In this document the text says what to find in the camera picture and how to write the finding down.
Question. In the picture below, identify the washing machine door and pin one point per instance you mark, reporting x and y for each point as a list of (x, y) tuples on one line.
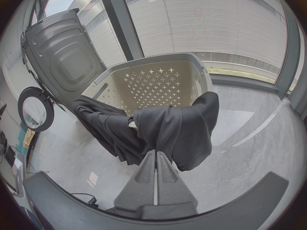
[(49, 109)]

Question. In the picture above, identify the grey washing machine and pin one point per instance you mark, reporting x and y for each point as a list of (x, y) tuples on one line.
[(62, 56)]

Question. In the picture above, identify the dark grey mesh garment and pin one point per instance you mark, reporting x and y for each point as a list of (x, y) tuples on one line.
[(191, 133)]

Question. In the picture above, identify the white paper scrap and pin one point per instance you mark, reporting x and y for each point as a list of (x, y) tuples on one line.
[(93, 178)]

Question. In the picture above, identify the cream laundry basket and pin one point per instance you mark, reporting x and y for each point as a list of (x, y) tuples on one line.
[(153, 90)]

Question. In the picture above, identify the window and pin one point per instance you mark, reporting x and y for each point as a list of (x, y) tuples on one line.
[(203, 25)]

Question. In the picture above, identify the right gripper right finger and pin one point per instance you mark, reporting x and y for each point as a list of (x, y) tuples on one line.
[(169, 181)]

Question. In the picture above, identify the black garment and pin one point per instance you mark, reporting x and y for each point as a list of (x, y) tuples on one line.
[(108, 126)]

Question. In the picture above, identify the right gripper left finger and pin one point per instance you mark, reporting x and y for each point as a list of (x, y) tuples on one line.
[(144, 178)]

